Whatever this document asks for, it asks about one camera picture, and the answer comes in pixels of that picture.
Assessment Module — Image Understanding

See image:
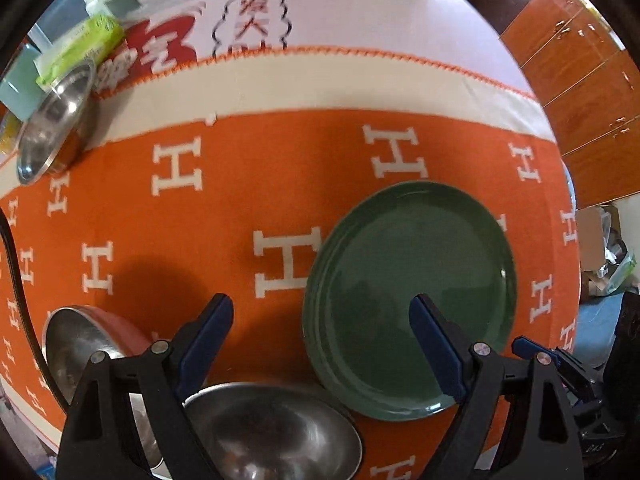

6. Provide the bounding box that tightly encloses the pink-sided steel bowl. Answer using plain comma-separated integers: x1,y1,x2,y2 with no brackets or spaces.
41,304,166,466

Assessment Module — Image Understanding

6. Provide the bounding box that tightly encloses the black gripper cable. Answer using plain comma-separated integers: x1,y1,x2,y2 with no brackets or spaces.
0,207,56,391

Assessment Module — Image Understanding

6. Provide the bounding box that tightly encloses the wide-rim steel bowl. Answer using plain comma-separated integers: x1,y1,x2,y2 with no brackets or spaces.
16,57,98,186

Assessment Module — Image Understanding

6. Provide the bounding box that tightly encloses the green tissue pack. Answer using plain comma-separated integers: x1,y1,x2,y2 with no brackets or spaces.
34,14,126,88

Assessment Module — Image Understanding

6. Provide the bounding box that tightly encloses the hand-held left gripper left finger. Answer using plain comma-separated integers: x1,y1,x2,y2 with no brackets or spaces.
55,292,236,480

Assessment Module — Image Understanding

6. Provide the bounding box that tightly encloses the blue plastic stool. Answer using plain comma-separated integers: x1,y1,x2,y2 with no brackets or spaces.
562,160,578,211

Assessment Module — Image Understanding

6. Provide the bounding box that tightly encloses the cardboard box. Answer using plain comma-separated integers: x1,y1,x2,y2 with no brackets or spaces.
575,205,626,301

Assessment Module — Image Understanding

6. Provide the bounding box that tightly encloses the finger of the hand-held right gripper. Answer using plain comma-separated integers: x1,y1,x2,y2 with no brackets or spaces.
511,337,598,403

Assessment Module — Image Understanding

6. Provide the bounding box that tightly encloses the orange patterned table runner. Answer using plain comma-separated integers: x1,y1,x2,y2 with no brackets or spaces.
0,45,583,480

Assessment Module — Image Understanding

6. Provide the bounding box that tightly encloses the small steel bowl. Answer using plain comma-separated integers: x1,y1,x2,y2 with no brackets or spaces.
182,382,363,480

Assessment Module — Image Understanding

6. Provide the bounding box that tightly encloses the wooden wall cabinet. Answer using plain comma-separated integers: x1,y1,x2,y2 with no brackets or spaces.
460,0,640,208

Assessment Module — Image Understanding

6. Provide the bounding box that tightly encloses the green plate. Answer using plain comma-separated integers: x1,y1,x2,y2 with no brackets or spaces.
301,181,518,422

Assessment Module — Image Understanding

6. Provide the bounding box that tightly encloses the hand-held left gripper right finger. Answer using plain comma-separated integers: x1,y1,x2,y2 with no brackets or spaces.
408,294,586,480

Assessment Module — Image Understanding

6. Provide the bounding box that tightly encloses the mint green canister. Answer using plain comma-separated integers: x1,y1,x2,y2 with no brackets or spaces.
0,42,43,121

